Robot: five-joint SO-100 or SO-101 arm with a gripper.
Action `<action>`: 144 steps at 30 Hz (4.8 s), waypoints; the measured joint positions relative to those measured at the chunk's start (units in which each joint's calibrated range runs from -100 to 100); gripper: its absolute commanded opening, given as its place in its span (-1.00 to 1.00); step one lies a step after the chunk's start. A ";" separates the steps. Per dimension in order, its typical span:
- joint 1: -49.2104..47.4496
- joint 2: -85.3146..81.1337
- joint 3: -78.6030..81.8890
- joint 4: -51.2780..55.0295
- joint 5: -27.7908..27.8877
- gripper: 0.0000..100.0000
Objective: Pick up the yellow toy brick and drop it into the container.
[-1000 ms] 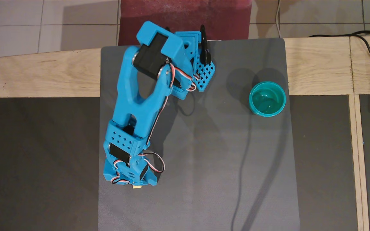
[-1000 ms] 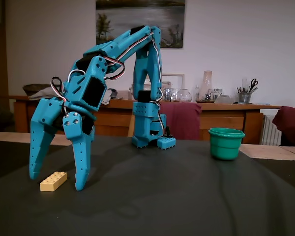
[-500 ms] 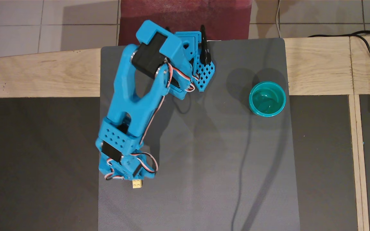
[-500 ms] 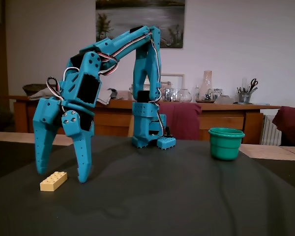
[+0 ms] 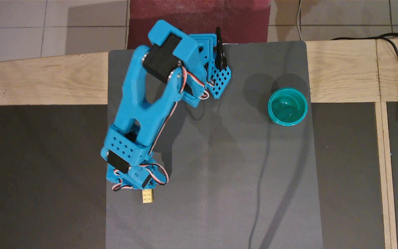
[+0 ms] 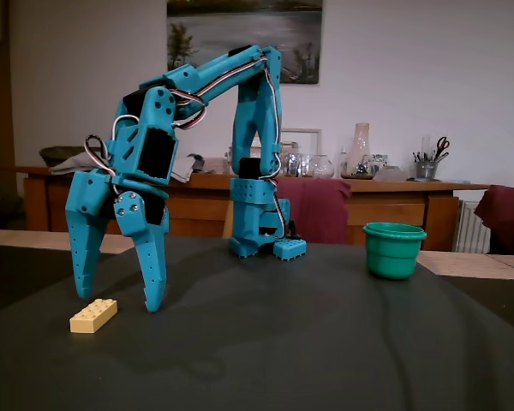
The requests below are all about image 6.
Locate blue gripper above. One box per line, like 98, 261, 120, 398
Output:
65, 168, 170, 314

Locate cream lego brick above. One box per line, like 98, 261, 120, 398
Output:
69, 298, 119, 334

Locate blue controller board holder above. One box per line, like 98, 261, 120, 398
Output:
272, 238, 308, 263

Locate gray table mat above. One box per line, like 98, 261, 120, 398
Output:
0, 235, 514, 411

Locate clear glass jar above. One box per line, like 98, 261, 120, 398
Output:
282, 143, 312, 177

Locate maroon chair cover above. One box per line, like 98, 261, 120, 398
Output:
474, 184, 514, 258
276, 177, 352, 245

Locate round glass bowl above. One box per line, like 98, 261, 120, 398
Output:
310, 153, 336, 179

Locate landscape painting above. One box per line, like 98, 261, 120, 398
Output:
166, 0, 326, 86

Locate tall glass vase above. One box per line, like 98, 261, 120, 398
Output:
340, 122, 377, 181

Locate green plastic cup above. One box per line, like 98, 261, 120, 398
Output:
362, 221, 428, 281

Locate wooden sideboard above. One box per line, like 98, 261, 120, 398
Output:
15, 165, 490, 252

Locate gray stone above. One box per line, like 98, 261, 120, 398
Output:
375, 165, 413, 182

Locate metal pen cup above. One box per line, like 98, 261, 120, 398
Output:
414, 160, 439, 182

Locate black scissors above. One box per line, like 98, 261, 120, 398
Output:
432, 135, 451, 163

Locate white radiator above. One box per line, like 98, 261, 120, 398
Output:
452, 200, 493, 254

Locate gripper servo wire loop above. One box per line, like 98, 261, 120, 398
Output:
84, 114, 139, 196

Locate forearm servo wire bundle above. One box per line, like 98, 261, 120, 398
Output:
170, 55, 269, 129

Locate upper arm servo wire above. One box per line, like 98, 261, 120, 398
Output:
260, 63, 285, 215

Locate small white picture frame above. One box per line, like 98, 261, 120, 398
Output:
279, 127, 323, 176

